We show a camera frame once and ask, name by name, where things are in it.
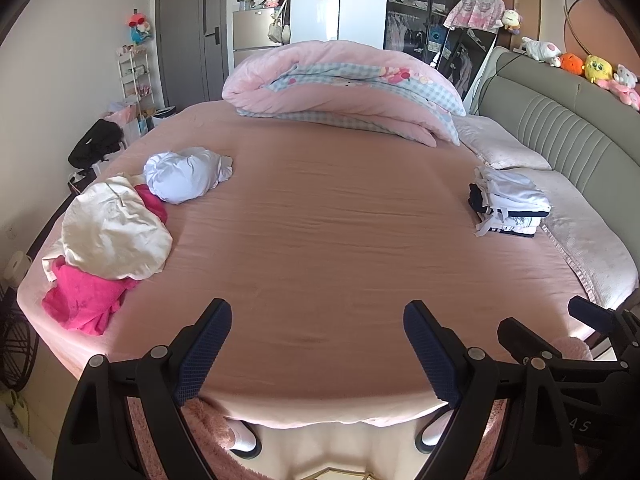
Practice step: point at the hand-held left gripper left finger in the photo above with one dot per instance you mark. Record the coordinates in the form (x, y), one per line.
(207, 350)

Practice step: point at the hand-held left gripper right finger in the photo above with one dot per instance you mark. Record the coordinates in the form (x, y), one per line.
(430, 355)

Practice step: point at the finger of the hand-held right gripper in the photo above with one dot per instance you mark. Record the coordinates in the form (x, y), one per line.
(590, 311)
(515, 335)

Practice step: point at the white shirt navy trim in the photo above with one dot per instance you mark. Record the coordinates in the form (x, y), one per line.
(180, 175)

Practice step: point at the stack of folded clothes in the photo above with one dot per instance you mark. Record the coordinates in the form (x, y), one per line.
(510, 200)

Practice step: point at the person's right foot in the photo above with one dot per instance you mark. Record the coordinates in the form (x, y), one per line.
(430, 437)

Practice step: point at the person's foot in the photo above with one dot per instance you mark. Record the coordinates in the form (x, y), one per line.
(430, 437)
(245, 442)

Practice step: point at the person's left foot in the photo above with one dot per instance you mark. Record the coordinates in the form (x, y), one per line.
(245, 442)

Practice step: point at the hot pink garment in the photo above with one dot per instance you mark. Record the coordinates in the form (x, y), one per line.
(85, 300)

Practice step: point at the cream garment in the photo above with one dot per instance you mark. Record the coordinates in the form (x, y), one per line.
(115, 230)

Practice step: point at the pink round bed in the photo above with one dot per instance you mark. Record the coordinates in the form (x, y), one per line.
(325, 240)

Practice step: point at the black bag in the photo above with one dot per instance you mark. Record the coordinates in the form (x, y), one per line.
(97, 140)

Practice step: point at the white cat plush toy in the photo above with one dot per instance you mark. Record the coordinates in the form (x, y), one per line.
(626, 75)

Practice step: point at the orange plush toy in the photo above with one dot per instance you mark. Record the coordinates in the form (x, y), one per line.
(571, 63)

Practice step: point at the white shelf rack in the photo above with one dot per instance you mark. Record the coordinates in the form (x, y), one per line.
(135, 80)

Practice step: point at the cream yellow plush toy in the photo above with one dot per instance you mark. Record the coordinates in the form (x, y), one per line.
(511, 19)

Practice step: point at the pink checked duvet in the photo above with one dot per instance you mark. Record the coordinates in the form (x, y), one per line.
(350, 60)

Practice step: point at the grey door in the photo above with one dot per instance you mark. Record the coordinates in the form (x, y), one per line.
(185, 35)

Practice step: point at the silver fridge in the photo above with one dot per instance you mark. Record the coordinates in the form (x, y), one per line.
(252, 35)

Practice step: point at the pink printed garment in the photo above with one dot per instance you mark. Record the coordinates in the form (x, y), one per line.
(475, 10)

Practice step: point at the beige handbag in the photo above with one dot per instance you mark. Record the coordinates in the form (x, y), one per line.
(275, 32)

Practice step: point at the red blue plush toy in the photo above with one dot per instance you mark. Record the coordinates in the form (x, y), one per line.
(140, 25)

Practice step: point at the small pink plush toy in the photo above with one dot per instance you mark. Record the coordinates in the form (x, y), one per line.
(272, 0)

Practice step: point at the white wardrobe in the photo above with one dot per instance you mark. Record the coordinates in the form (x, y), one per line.
(320, 0)

